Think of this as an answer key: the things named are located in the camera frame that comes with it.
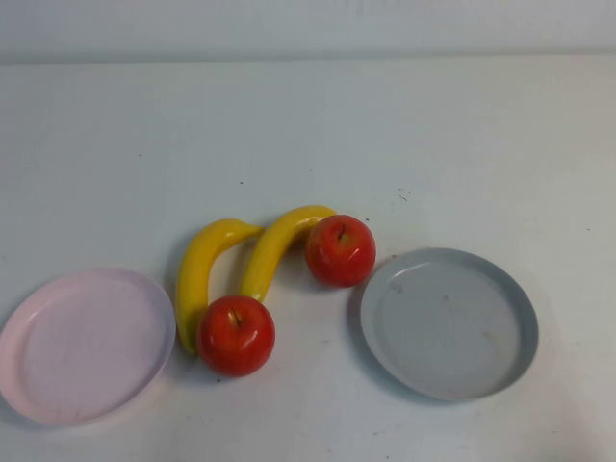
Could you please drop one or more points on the yellow long banana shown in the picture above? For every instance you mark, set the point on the yellow long banana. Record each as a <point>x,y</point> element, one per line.
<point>269,250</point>

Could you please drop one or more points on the yellow strongly curved banana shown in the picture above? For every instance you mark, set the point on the yellow strongly curved banana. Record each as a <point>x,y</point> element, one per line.
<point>197,269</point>

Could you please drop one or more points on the red apple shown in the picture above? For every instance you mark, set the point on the red apple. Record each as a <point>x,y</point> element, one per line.
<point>339,255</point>
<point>236,341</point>

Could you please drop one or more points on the pink round plate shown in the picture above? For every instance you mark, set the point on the pink round plate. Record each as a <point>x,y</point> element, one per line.
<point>86,356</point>

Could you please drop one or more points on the blue-grey round plate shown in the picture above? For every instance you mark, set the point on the blue-grey round plate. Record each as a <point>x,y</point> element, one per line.
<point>447,337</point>

